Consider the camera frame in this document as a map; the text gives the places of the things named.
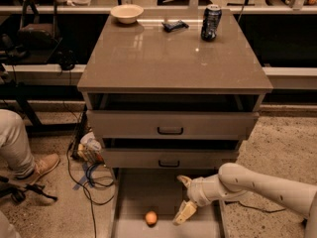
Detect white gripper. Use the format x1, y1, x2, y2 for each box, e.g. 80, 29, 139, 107
172, 175, 228, 225

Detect orange fruit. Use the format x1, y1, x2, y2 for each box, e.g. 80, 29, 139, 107
145, 211, 158, 226

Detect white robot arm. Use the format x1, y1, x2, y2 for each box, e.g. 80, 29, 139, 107
173, 163, 317, 238

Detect bottom open grey drawer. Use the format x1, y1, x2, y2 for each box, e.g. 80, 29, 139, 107
110, 169, 227, 238

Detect middle grey drawer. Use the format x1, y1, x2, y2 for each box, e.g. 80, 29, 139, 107
102, 149, 239, 169

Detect grey drawer cabinet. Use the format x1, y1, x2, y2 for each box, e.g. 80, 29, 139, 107
78, 9, 272, 235

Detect top grey drawer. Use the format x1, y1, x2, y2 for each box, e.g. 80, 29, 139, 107
87, 110, 259, 140

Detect snack bag on floor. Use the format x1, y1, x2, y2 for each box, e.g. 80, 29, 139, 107
77, 132, 103, 164

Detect tan shoe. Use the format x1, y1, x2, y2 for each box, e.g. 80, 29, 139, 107
17, 154, 60, 184

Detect dark blue snack bar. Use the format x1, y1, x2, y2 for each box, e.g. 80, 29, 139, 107
162, 20, 188, 33

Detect black chair base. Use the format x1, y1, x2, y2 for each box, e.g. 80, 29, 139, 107
0, 176, 57, 204

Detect person leg beige trousers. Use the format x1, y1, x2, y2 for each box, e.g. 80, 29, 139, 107
0, 109, 35, 179

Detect dark blue soda can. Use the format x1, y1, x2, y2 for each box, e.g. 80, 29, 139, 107
201, 4, 222, 42

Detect white ceramic bowl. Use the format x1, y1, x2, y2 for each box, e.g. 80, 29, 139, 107
110, 4, 144, 24

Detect black office chair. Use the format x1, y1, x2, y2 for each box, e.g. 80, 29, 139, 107
0, 0, 76, 70

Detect black floor cable right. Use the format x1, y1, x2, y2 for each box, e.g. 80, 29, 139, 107
236, 200, 287, 214

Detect black cable on floor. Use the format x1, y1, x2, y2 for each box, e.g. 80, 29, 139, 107
65, 106, 116, 238

